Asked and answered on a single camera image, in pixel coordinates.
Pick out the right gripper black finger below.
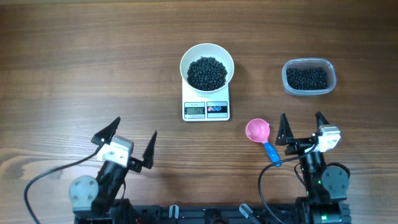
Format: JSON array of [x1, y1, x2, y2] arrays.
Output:
[[275, 113, 294, 146], [315, 111, 330, 128]]

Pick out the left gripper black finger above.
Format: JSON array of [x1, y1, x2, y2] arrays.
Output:
[[142, 131, 157, 169], [91, 117, 121, 146]]

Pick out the pink scoop with blue handle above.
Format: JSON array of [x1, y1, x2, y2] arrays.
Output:
[[245, 118, 280, 163]]

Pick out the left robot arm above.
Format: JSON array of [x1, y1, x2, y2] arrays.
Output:
[[69, 117, 157, 223]]

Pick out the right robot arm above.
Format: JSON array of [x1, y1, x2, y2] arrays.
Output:
[[275, 112, 351, 224]]

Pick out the white digital kitchen scale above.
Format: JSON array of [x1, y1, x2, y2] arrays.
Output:
[[182, 80, 231, 122]]

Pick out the black beans in bowl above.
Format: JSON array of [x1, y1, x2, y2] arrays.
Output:
[[187, 57, 228, 91]]

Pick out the white round bowl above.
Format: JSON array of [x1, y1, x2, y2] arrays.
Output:
[[180, 43, 234, 95]]

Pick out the pile of black beans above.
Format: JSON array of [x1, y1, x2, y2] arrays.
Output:
[[287, 67, 328, 90]]

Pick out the clear plastic food container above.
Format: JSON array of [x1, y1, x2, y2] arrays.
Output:
[[282, 58, 336, 96]]

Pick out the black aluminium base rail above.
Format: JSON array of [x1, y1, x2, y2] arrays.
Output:
[[74, 199, 352, 224]]

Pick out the right black camera cable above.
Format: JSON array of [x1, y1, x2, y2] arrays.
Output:
[[257, 135, 320, 224]]

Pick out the black camera cable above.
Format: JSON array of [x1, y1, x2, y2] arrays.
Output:
[[23, 144, 105, 224], [257, 135, 320, 224]]

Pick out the left black camera cable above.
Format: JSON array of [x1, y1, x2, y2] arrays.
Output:
[[23, 144, 105, 224]]

